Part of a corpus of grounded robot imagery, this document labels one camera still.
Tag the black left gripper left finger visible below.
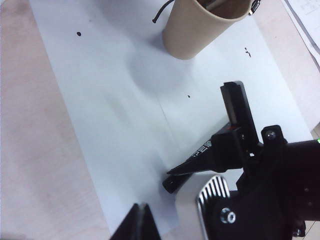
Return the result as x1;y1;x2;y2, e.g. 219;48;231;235
109;202;144;240

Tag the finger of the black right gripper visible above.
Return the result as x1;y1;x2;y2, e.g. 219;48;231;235
166;129;245;176

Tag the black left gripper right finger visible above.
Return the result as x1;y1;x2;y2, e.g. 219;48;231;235
143;203;162;240

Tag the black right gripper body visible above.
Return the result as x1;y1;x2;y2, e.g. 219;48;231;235
208;80;305;240

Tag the black marker with white label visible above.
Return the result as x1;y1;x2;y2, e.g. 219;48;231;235
162;139;214;195

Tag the beige paper cup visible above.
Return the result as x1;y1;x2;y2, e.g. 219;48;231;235
161;0;253;61

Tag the white paper sheet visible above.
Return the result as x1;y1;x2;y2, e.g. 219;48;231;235
29;0;315;240

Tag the printed paper stack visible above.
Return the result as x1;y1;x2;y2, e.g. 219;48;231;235
284;0;320;70

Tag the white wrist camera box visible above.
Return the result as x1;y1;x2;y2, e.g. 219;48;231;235
174;171;238;240

